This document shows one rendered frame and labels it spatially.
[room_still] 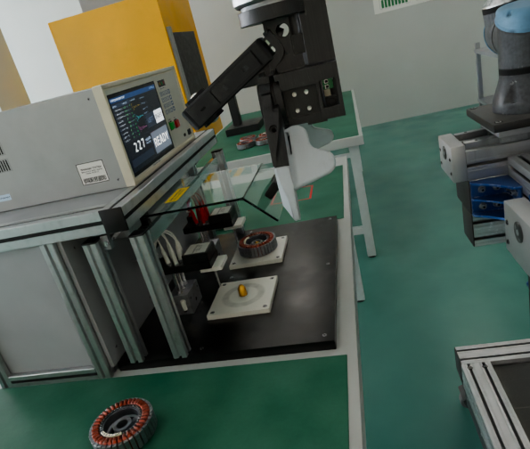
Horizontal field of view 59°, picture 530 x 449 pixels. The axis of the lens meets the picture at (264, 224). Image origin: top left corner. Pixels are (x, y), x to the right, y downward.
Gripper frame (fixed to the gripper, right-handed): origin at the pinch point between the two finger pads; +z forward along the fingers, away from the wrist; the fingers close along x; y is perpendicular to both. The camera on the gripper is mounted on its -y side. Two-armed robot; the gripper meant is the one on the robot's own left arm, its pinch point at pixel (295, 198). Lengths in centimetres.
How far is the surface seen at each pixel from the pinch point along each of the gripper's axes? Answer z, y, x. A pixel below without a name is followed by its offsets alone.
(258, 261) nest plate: 37, -22, 62
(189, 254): 23, -32, 43
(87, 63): -38, -218, 398
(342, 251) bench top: 40, 0, 67
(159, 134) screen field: -3, -36, 57
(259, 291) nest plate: 37, -20, 46
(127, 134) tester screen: -6, -36, 42
